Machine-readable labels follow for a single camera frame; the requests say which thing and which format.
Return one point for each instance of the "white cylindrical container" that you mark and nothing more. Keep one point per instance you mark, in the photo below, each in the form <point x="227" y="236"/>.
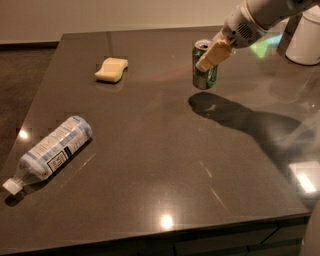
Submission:
<point x="304" y="47"/>

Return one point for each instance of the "green soda can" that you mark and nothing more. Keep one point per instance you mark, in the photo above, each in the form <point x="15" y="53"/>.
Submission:
<point x="202" y="80"/>

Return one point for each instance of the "yellow sponge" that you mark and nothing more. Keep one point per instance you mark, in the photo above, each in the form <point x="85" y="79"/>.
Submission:
<point x="111" y="70"/>

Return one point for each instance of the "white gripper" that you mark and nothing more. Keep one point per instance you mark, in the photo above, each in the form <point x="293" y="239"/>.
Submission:
<point x="237" y="30"/>

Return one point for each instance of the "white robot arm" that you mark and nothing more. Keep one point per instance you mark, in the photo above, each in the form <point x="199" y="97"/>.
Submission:
<point x="268" y="13"/>

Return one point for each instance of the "clear plastic water bottle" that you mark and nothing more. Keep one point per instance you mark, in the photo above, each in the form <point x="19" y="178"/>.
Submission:
<point x="48" y="155"/>

